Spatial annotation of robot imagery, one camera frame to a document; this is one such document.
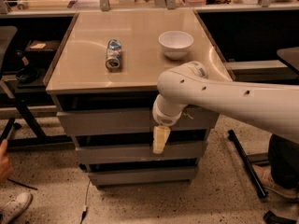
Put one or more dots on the blue crushed soda can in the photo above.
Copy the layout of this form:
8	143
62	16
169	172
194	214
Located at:
113	58

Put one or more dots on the dark box with note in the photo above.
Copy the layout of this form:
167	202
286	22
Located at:
42	49

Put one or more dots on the bystander hand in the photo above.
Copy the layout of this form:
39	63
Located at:
6	166

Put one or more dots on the black metal floor bar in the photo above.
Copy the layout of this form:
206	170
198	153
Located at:
260	190

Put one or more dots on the grey middle drawer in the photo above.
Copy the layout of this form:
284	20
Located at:
140	152

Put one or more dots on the white sneaker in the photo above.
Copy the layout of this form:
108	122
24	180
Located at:
15	208

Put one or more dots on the grey drawer cabinet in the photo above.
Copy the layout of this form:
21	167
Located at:
80	81

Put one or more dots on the grey top drawer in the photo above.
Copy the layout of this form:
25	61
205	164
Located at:
130	120

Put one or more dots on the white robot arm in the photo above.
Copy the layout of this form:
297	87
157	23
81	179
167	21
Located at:
270	107

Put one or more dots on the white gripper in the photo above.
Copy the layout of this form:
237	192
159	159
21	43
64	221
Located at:
164	118

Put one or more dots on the white ceramic bowl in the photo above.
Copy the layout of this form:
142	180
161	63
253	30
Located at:
175	44

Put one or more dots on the grey drawer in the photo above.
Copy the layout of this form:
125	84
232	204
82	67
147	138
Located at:
143	176
140	152
130	120

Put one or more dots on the grey bottom drawer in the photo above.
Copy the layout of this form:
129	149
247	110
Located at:
143	176

